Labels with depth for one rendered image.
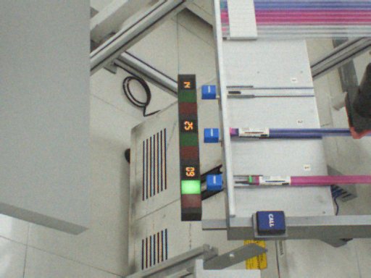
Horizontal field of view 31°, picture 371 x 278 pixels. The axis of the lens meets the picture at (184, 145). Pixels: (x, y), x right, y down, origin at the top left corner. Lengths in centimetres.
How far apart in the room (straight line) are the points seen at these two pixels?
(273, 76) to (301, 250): 43
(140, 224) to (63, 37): 80
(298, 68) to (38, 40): 57
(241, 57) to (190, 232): 54
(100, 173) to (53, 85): 89
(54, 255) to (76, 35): 74
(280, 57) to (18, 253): 85
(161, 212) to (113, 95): 56
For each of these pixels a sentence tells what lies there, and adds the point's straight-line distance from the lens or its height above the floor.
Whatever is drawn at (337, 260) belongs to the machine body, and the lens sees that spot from 173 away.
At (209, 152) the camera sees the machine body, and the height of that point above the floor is 40.
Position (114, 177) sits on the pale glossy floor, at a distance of 213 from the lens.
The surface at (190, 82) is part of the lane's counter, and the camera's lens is 143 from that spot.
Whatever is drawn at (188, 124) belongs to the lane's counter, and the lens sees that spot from 137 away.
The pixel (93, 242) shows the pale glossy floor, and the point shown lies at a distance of 197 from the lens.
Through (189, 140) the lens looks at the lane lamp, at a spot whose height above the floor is 66.
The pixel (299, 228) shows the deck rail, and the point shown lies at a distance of 126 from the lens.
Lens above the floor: 143
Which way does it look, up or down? 36 degrees down
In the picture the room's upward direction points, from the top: 61 degrees clockwise
